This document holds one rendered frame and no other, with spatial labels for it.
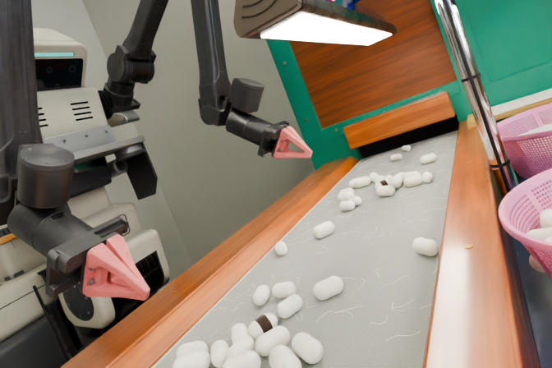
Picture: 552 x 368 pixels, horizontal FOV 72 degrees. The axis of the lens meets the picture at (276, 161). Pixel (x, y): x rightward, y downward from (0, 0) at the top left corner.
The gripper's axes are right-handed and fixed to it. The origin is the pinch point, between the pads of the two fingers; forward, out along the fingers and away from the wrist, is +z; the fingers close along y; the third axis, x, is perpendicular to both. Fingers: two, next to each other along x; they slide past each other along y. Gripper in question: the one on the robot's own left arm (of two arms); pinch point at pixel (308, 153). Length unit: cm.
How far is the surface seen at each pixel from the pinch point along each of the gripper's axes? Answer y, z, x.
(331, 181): 16.9, 3.6, 11.1
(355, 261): -30.9, 19.1, -0.8
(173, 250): 127, -112, 164
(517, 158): 5.5, 36.4, -13.2
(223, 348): -49, 12, 3
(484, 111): -14.2, 26.0, -21.4
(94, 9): 139, -228, 16
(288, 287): -38.2, 13.7, 2.1
